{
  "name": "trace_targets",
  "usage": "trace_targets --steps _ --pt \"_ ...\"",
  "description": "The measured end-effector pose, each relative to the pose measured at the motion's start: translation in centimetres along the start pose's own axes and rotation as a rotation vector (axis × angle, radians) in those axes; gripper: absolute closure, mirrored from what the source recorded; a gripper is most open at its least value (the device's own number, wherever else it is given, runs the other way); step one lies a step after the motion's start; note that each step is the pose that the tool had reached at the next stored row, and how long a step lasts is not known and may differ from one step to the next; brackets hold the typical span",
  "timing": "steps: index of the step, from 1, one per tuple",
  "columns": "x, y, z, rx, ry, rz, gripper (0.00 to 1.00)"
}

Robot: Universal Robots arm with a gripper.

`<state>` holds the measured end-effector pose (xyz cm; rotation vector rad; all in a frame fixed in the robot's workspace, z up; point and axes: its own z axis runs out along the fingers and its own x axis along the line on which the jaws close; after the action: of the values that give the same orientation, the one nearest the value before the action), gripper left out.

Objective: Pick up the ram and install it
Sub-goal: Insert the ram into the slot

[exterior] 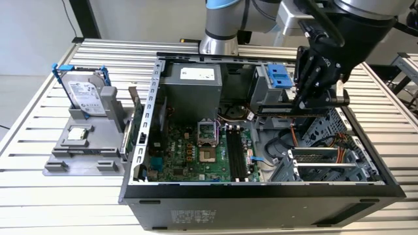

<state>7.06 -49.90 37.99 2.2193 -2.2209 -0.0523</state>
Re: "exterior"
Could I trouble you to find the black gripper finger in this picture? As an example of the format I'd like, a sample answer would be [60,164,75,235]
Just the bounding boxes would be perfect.
[335,80,351,106]
[292,46,338,111]

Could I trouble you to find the dark RAM stick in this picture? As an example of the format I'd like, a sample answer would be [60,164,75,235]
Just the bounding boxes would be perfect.
[256,102,328,117]
[67,150,101,157]

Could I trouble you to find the black RAM slot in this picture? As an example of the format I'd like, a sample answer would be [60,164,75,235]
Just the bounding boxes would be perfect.
[234,126,244,182]
[227,126,238,182]
[231,126,240,182]
[238,126,248,182]

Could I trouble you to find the perforated metal cage panel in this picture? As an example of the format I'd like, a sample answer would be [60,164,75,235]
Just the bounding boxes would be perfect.
[302,107,355,148]

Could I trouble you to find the blue plastic drive latch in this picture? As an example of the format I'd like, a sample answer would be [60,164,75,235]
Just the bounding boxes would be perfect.
[266,63,295,89]

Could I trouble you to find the grey metal drive cage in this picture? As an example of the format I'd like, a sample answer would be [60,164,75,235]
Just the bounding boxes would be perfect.
[247,64,319,128]

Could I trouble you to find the grey metal disk bay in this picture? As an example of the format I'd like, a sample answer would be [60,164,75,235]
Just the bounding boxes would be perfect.
[270,146,382,183]

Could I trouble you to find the thin locking lever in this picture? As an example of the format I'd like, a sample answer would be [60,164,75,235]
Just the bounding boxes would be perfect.
[214,121,227,147]

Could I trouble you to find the metal socket cover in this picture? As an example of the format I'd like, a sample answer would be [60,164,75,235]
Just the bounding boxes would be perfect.
[198,119,219,145]

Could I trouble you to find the grey power supply unit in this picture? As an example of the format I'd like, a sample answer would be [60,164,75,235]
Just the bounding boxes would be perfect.
[159,63,223,123]

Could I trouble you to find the CPU socket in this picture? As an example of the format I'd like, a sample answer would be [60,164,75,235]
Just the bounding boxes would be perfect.
[199,145,219,164]

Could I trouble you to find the green motherboard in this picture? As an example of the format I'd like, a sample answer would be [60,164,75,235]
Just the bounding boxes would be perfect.
[148,122,262,183]

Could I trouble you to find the black PC case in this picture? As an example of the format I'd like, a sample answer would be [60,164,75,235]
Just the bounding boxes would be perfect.
[117,51,407,231]

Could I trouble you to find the grey parts rack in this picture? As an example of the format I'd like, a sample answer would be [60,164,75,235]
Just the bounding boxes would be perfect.
[41,87,140,178]

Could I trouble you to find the silver hard disk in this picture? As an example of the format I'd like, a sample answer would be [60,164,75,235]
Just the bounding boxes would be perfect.
[61,71,111,116]

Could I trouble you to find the silver CPU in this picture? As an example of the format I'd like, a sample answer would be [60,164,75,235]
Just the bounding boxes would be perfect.
[67,129,87,141]

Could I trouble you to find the blue disk carrier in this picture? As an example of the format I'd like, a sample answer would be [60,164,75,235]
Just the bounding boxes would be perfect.
[51,63,112,120]

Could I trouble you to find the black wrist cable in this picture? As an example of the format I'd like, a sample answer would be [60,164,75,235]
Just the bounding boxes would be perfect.
[303,0,346,47]

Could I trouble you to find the thin orange wire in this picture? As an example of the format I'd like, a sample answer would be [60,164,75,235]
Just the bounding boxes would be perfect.
[290,124,299,148]

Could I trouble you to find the red yellow power wires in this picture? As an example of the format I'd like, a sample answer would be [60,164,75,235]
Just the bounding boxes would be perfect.
[334,132,354,164]

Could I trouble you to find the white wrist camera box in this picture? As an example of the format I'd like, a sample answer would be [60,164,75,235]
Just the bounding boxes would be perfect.
[275,0,315,38]

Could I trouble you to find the looped black cable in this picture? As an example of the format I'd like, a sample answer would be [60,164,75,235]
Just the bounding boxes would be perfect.
[264,136,294,161]

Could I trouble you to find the bundled power supply wires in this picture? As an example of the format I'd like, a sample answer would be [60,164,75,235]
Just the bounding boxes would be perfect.
[216,102,259,124]

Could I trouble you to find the black cable with blue tab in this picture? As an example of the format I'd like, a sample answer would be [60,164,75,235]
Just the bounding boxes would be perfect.
[248,154,284,168]

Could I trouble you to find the black metal post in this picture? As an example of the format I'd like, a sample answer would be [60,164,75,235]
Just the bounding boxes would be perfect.
[67,0,101,40]

